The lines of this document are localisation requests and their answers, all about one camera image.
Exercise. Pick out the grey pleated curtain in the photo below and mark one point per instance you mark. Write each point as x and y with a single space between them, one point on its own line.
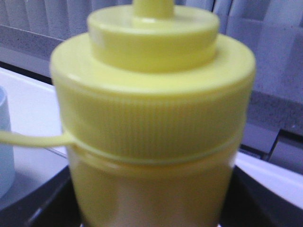
64 18

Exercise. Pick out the light blue plastic cup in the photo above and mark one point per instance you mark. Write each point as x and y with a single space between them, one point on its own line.
7 167

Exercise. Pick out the yellow squeeze bottle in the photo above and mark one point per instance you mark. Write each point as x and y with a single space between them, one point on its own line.
153 104

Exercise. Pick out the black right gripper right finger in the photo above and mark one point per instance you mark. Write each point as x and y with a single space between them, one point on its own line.
250 204

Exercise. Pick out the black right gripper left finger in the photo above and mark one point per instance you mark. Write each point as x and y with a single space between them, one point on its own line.
51 205

